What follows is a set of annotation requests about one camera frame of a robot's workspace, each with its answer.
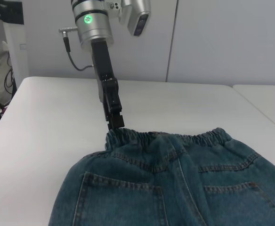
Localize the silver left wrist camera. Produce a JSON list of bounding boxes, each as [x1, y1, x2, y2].
[[118, 0, 151, 37]]

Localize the black cable bundle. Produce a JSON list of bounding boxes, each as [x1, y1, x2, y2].
[[3, 53, 18, 95]]

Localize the left arm cable with connector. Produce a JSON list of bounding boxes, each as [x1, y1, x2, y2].
[[58, 26, 96, 71]]

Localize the blue denim shorts with embroidery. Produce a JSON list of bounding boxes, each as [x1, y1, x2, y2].
[[48, 127, 275, 226]]

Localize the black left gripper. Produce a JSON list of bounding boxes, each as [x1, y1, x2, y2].
[[90, 40, 125, 130]]

